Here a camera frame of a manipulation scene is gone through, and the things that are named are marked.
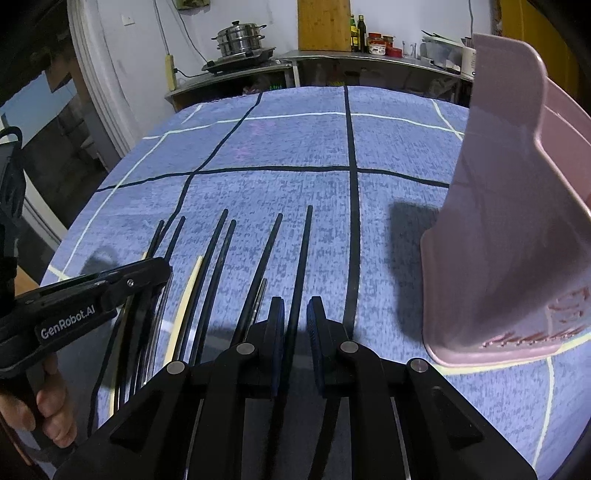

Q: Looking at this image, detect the steel kitchen shelf table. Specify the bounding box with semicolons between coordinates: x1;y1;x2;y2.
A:
280;50;473;107

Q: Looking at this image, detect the person's left hand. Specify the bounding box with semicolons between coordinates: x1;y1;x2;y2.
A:
1;353;77;448

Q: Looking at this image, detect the short metal chopstick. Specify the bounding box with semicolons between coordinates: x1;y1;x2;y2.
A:
249;278;267;325

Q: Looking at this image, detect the cream chopstick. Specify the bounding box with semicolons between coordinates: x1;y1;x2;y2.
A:
164;256;204;364

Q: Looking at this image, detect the blue checked tablecloth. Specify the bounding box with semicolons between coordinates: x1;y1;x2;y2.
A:
42;87;590;479

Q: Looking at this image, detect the pink plastic utensil holder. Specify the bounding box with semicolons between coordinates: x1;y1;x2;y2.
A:
421;34;590;368

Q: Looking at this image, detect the low steel side shelf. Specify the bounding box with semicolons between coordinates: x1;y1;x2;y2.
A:
164;60;301;112

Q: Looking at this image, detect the yellow power strip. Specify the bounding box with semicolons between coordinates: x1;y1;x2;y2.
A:
165;54;177;92

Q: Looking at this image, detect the black induction cooker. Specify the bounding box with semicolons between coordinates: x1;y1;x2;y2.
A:
201;47;276;75

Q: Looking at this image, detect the red lidded jar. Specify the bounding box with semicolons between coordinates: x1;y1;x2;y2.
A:
367;32;387;56

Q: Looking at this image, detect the steel steamer pot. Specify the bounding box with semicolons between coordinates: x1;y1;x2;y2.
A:
212;21;266;57

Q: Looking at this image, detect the wooden cutting board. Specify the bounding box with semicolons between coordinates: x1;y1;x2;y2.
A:
297;0;351;52

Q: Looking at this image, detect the dark sauce bottle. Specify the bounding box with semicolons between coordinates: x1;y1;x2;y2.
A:
356;14;368;53

